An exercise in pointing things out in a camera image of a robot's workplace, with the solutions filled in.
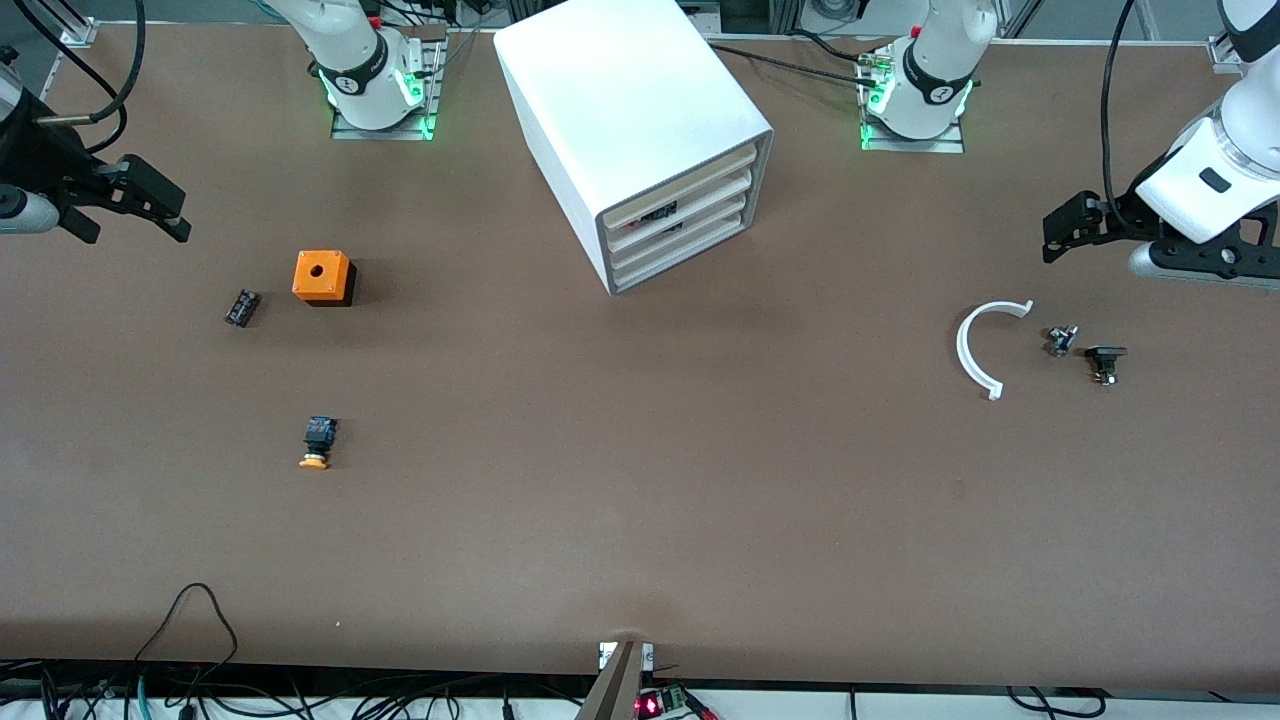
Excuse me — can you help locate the white curved plastic arc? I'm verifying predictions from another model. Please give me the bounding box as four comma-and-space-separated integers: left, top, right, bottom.
955, 299, 1036, 402

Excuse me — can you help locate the brown camera mount post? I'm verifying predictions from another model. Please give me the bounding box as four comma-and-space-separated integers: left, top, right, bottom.
574, 640, 657, 720

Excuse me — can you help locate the orange box with hole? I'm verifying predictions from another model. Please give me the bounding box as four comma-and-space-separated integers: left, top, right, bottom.
291, 250, 358, 308

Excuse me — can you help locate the black looped cable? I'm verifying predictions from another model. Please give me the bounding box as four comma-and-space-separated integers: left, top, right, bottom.
133, 582, 241, 691

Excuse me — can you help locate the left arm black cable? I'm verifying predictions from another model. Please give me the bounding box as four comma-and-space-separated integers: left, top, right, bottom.
1099, 0, 1143, 233

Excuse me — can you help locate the circuit board with red light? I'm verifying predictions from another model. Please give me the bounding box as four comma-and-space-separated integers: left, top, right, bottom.
634, 684, 693, 720

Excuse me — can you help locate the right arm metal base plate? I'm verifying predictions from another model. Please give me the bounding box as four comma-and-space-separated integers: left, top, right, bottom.
330, 38, 446, 142

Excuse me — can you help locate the white drawer cabinet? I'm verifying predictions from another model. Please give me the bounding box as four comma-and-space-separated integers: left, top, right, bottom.
493, 0, 776, 298

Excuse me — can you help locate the small black knob part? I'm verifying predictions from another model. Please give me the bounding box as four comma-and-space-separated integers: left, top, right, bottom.
1084, 344, 1130, 388

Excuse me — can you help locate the yellow push button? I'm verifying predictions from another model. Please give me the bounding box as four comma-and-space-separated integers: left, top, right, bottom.
298, 416, 338, 471

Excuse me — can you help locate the white plastic drawer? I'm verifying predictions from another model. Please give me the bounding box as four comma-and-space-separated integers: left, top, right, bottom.
609, 189, 752, 271
612, 210, 750, 291
598, 143, 759, 230
604, 167, 754, 252

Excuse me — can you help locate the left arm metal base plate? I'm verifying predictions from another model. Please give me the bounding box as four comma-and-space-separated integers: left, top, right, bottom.
858, 50, 967, 155

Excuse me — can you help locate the black cable on table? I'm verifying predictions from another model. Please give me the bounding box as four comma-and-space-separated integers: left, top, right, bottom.
703, 30, 891, 83

